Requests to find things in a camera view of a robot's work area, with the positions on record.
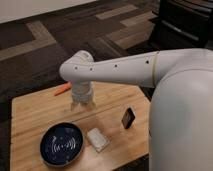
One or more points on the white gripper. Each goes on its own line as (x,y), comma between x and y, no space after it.
(82,93)

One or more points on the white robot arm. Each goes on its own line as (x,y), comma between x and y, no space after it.
(181,108)

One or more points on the black standing eraser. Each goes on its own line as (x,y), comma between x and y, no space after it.
(128,118)

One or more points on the orange carrot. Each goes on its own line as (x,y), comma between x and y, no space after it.
(63,88)

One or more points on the dark blue patterned bowl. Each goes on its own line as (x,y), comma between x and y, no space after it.
(61,144)

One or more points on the black cabinet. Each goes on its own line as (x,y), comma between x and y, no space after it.
(182,24)

